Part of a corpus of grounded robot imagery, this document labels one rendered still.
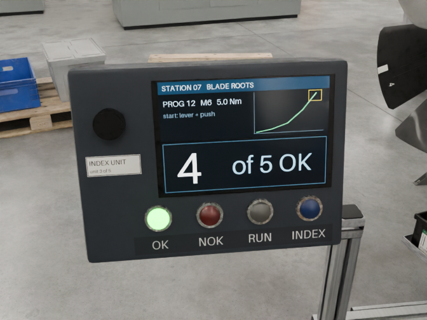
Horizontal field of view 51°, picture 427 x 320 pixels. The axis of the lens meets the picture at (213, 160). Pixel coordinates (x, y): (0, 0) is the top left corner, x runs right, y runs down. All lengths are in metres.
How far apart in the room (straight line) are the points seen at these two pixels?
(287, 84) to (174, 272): 1.66
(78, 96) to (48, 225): 2.03
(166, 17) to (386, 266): 4.93
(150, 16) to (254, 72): 5.94
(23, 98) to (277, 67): 3.12
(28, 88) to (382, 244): 2.51
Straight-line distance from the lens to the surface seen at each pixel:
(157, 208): 0.44
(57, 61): 3.41
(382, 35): 1.34
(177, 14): 6.42
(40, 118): 3.42
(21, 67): 4.02
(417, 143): 1.01
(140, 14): 6.33
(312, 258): 2.13
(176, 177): 0.43
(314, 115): 0.44
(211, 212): 0.44
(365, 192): 2.66
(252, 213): 0.44
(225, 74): 0.42
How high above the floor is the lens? 1.38
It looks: 29 degrees down
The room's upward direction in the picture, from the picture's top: straight up
